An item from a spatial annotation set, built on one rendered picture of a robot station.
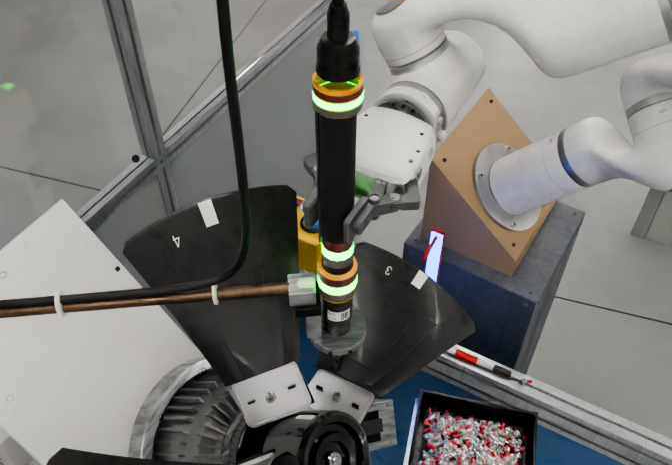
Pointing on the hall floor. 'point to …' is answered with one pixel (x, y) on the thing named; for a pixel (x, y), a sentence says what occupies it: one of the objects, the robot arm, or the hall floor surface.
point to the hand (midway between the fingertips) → (335, 213)
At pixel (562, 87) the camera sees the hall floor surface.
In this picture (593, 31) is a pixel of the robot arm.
